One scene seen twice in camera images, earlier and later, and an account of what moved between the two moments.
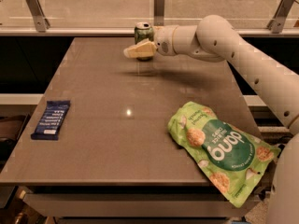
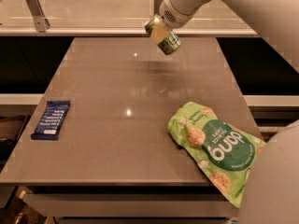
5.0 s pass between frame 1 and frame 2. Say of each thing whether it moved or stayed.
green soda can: moved
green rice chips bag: stayed
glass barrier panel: stayed
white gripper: moved
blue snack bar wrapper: stayed
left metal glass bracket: stayed
